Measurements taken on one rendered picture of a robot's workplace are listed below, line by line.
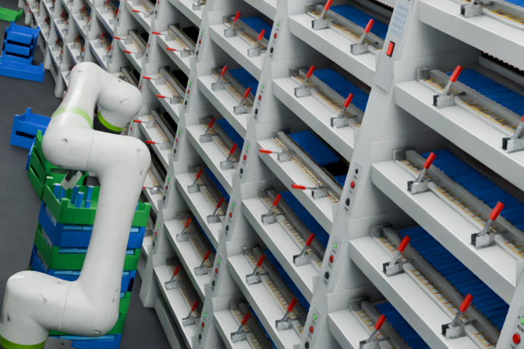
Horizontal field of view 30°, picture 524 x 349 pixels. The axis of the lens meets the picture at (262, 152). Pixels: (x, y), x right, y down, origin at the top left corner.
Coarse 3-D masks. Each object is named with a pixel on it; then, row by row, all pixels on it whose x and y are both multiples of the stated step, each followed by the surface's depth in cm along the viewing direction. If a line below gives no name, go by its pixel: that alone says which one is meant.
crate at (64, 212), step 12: (48, 180) 321; (48, 192) 318; (60, 192) 326; (72, 192) 328; (84, 192) 330; (96, 192) 332; (48, 204) 317; (60, 204) 307; (72, 204) 324; (84, 204) 327; (96, 204) 330; (144, 204) 320; (60, 216) 307; (72, 216) 309; (84, 216) 311; (144, 216) 321
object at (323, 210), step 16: (256, 128) 285; (272, 128) 287; (288, 128) 287; (304, 128) 290; (272, 144) 283; (272, 160) 274; (288, 176) 262; (304, 176) 260; (304, 192) 251; (320, 208) 241; (336, 208) 232; (320, 224) 242
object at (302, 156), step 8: (280, 136) 282; (280, 144) 280; (288, 144) 276; (296, 152) 270; (304, 160) 264; (312, 160) 263; (312, 168) 259; (320, 176) 253; (328, 184) 249; (336, 184) 248; (336, 192) 244
